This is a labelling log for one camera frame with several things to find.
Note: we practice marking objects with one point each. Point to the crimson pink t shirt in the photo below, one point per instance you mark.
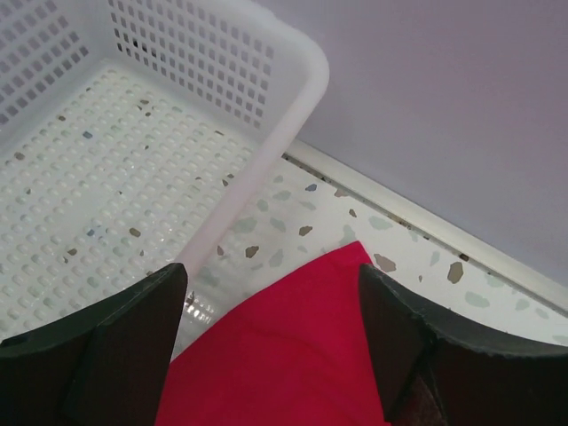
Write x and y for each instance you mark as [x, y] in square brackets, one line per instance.
[295, 353]

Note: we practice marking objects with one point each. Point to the white plastic basket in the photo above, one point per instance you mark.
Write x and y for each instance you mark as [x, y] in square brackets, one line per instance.
[132, 134]

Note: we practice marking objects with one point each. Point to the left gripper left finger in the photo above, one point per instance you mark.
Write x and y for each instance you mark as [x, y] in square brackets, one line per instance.
[103, 365]

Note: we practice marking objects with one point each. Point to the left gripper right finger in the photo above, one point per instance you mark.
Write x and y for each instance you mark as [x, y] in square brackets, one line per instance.
[433, 366]

